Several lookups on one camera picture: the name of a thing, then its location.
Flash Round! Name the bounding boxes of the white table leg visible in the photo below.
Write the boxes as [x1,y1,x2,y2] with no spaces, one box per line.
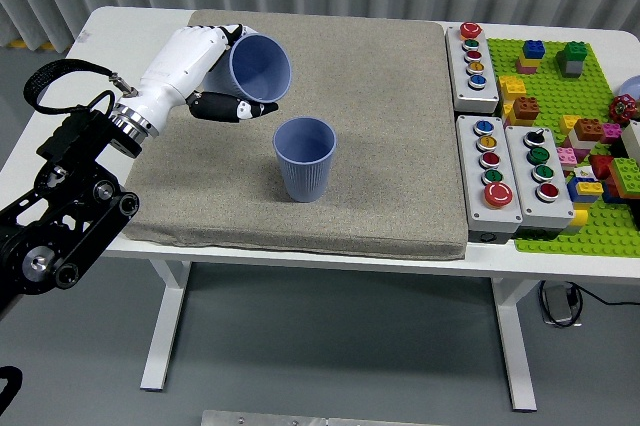
[489,276,541,413]
[139,259,192,393]

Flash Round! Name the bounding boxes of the pale blue bowl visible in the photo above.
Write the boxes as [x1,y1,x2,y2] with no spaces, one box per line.
[618,74,640,99]

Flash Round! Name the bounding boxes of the pink toy brick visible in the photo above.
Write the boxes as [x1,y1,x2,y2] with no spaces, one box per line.
[555,145,591,170]

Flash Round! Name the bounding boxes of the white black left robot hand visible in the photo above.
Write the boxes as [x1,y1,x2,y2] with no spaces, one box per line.
[119,23,280,136]

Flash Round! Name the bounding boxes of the yellow white toy brick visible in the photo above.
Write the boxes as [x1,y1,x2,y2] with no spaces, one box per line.
[563,209,590,237]

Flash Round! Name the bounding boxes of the red toy brick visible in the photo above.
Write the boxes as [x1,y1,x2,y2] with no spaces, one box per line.
[588,154,617,181]

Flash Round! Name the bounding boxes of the brown white brick stack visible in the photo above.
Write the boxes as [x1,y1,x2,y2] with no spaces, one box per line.
[572,117,605,150]

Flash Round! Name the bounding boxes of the green toy brick baseplate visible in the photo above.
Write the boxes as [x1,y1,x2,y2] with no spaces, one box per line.
[485,37,640,258]

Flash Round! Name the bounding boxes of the grey four-button box, black knob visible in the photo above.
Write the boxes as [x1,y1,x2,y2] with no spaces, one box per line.
[504,124,576,241]

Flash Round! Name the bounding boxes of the brown toy brick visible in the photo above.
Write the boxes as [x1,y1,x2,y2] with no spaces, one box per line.
[510,95,542,123]

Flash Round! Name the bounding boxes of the grey five-button box, large red stop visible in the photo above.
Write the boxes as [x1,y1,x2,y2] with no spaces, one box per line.
[455,114,524,246]

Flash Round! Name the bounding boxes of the grey-brown fabric mat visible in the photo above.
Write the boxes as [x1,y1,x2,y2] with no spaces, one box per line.
[122,9,470,262]

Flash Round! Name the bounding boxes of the black power cable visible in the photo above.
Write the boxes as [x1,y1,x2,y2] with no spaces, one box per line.
[537,279,640,330]

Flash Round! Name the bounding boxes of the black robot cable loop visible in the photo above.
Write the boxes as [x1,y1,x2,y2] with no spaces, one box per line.
[0,365,24,426]

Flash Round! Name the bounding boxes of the white box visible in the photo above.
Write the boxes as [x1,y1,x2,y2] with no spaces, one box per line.
[619,119,640,160]

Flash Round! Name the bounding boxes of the red valve wheel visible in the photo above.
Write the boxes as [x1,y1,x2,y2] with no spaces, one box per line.
[608,94,638,123]

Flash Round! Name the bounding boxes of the green grey brick stack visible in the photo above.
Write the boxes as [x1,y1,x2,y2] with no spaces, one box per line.
[555,40,588,79]

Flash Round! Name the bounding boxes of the blue yellow pink brick stack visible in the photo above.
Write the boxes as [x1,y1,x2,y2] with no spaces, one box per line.
[515,39,547,74]

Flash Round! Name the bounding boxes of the grey five-button box, small red stop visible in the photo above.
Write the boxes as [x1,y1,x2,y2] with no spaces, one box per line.
[444,21,501,115]

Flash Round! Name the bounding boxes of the grey power adapter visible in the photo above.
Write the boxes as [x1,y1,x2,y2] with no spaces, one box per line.
[543,285,576,325]

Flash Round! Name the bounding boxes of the yellow toy brick stack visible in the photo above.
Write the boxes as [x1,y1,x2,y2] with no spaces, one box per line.
[498,75,526,103]

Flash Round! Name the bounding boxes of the large green toy brick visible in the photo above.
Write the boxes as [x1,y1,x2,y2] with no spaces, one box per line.
[606,157,640,193]

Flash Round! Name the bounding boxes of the blue ribbed plastic cup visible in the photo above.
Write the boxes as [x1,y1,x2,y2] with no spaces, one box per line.
[272,116,337,204]
[207,33,293,105]

